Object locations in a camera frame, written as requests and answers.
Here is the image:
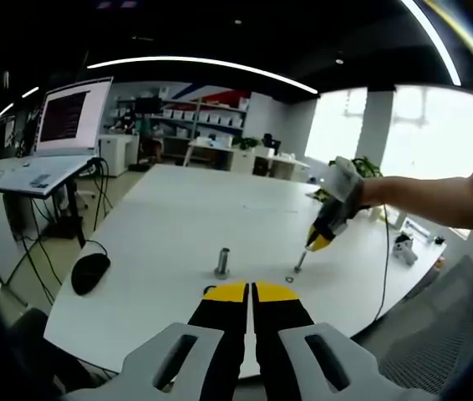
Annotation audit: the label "white cabinet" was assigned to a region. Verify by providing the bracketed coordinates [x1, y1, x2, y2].
[98, 133, 140, 179]

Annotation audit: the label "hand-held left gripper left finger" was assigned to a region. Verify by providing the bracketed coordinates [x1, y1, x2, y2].
[63, 280, 250, 401]

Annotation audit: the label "grey mesh office chair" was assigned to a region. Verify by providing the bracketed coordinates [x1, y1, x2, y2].
[355, 254, 473, 396]

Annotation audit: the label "white office desks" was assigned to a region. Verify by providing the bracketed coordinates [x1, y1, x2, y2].
[184, 137, 311, 180]

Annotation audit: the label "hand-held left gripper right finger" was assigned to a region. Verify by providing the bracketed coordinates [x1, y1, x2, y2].
[251, 281, 425, 401]

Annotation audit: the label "large metal threaded stud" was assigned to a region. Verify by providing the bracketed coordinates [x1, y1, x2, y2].
[213, 246, 232, 280]

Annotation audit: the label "person's right hand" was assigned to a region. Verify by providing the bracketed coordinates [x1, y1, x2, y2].
[342, 174, 368, 221]

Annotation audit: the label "black computer mouse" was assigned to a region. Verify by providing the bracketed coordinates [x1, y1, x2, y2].
[71, 251, 112, 297]

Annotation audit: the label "large computer monitor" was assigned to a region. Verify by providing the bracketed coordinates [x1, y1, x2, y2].
[31, 76, 114, 158]

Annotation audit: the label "small white toy dog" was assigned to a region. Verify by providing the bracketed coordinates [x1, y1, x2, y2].
[391, 232, 420, 265]

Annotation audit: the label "storage shelving with white boxes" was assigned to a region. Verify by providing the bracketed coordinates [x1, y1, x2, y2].
[152, 89, 250, 139]

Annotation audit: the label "ceiling light strip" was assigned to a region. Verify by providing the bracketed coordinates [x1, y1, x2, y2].
[401, 0, 462, 87]
[87, 56, 319, 95]

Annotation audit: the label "black mouse cable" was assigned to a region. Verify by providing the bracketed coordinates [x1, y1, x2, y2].
[82, 239, 110, 258]

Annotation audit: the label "thin gripper cable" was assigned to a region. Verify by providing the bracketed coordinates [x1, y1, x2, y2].
[372, 203, 391, 322]

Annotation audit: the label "white standing desk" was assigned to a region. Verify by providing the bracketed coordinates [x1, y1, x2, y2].
[0, 154, 98, 247]

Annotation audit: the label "potted green plant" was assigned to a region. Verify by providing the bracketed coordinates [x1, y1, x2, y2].
[313, 155, 384, 201]

